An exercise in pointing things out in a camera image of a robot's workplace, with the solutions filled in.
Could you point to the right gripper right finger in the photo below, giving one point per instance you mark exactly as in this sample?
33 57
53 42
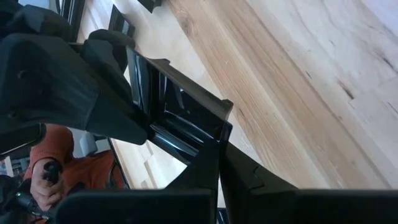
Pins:
280 205

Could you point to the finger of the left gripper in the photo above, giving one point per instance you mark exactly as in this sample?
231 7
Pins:
56 87
109 46

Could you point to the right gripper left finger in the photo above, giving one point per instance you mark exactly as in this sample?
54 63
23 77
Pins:
155 205

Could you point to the person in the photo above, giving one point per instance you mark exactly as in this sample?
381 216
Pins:
90 171

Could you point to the person's hand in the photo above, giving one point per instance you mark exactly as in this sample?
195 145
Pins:
43 193

